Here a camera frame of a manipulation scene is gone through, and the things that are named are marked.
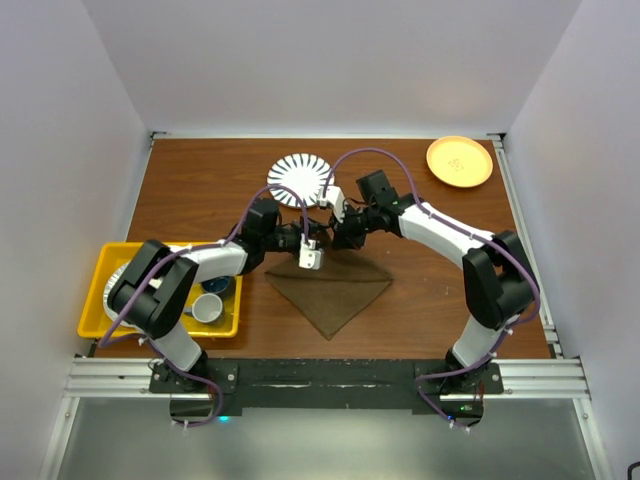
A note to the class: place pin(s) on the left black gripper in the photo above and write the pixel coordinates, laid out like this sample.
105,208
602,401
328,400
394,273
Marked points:
313,227

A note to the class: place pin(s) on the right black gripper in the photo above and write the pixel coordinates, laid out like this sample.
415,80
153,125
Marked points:
343,238

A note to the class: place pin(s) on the brown cloth napkin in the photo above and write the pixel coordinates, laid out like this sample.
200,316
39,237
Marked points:
330,297

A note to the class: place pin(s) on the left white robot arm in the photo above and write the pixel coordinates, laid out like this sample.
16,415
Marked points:
149,292

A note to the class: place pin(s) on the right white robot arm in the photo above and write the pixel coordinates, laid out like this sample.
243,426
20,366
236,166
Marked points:
499,283

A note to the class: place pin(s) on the dark blue mug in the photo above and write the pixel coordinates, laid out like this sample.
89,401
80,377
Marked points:
220,286

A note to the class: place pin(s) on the white blue striped plate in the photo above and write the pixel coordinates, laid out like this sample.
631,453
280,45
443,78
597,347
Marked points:
298,175

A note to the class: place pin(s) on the orange plate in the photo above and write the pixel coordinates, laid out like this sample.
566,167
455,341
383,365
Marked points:
459,161

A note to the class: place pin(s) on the white grey mug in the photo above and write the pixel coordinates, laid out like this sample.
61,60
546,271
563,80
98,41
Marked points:
207,309

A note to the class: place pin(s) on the white paper plate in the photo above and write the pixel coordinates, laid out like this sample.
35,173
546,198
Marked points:
111,314

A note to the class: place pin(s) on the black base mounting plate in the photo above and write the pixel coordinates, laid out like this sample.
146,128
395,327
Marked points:
376,384

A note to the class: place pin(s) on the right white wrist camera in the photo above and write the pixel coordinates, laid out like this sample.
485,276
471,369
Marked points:
332,197

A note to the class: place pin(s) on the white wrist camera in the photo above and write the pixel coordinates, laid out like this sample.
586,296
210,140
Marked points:
332,197
310,254

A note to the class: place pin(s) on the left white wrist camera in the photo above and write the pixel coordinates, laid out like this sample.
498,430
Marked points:
310,254

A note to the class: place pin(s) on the aluminium frame rail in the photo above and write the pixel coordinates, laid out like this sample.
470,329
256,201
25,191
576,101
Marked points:
138,377

